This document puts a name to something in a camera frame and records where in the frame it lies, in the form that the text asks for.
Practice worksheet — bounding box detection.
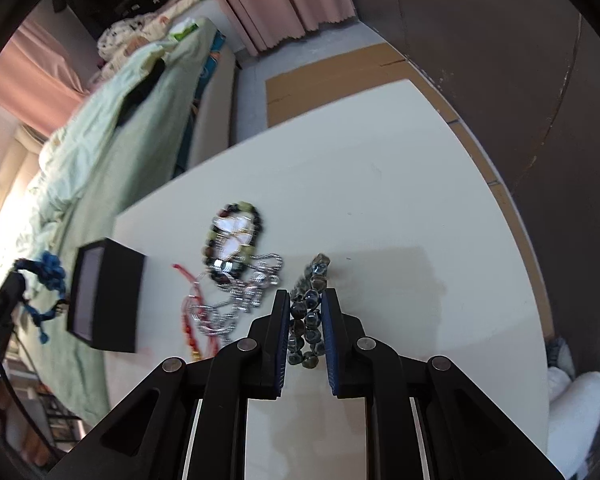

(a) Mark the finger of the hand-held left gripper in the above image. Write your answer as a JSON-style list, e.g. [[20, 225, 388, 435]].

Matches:
[[0, 270, 28, 332]]

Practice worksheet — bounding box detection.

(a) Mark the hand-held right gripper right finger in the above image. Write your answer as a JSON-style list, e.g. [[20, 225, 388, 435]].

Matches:
[[321, 288, 567, 480]]

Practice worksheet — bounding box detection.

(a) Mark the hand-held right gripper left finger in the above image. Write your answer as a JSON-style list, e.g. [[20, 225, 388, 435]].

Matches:
[[45, 289, 292, 480]]

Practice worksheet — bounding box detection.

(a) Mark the dark metallic bead bracelet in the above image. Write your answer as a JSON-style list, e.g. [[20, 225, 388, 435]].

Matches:
[[287, 253, 334, 367]]

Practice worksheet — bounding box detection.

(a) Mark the silver chain necklace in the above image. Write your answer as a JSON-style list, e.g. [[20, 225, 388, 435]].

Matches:
[[187, 252, 285, 337]]

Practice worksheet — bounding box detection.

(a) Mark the red string bracelet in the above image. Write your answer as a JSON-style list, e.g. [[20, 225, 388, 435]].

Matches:
[[172, 262, 217, 364]]

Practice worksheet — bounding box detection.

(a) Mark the black jewelry box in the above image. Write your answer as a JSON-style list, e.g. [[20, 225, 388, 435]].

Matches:
[[66, 238, 147, 354]]

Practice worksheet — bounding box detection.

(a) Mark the white butterfly pendant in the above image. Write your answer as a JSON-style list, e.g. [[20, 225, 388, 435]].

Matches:
[[211, 215, 255, 262]]

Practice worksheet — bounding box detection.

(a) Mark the multicolour stone bead bracelet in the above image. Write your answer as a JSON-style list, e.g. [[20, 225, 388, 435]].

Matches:
[[200, 201, 265, 282]]

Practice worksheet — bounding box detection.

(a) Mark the person's left hand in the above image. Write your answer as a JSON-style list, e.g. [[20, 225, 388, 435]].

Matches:
[[0, 380, 56, 467]]

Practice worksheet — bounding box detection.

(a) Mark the beige headboard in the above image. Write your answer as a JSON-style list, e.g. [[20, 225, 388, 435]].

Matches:
[[0, 127, 47, 241]]

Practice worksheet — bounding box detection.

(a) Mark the green bed sheet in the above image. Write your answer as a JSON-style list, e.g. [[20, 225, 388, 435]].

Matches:
[[0, 16, 222, 427]]

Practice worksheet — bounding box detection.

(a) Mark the light green duvet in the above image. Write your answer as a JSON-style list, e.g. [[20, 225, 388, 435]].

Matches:
[[30, 42, 172, 213]]

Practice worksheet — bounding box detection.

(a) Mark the pink bedside curtain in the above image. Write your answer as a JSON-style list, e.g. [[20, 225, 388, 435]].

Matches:
[[0, 20, 89, 137]]

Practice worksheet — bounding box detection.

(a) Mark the black cloth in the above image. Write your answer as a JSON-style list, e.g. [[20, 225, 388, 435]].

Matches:
[[117, 57, 166, 129]]

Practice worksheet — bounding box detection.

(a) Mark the beige bed base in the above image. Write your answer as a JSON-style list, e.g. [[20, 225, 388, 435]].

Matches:
[[186, 0, 239, 172]]

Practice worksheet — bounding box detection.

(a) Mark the brown cardboard sheet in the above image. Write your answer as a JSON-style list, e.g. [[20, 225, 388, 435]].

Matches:
[[265, 42, 556, 342]]

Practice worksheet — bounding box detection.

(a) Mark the blue printed mattress cover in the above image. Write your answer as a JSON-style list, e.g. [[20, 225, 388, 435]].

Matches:
[[176, 30, 227, 177]]

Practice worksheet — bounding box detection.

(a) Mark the spotted white blanket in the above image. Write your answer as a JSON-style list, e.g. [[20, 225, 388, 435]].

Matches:
[[97, 12, 153, 63]]

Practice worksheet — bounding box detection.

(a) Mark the green tissue packet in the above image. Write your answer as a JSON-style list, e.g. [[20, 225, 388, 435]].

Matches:
[[172, 17, 204, 44]]

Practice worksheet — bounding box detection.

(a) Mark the cartoon bear print quilt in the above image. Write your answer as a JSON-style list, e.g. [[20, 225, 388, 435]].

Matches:
[[130, 0, 212, 56]]

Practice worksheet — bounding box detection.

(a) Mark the pink window curtain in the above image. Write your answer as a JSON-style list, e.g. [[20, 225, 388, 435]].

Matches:
[[185, 0, 359, 56]]

